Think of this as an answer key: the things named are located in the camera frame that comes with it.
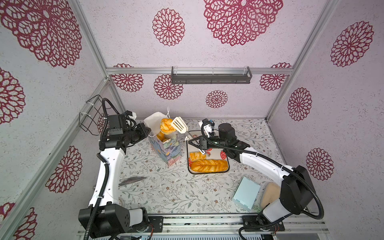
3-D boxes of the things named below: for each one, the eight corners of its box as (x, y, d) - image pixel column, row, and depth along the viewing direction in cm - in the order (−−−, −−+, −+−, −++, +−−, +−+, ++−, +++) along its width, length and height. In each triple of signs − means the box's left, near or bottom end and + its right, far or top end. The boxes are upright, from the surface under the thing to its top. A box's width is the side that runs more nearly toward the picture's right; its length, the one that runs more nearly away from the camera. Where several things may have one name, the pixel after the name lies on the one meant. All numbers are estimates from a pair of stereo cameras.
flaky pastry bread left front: (189, 161, 98) (189, 158, 95) (189, 154, 101) (189, 151, 98) (206, 161, 98) (206, 158, 95) (205, 154, 101) (205, 151, 98)
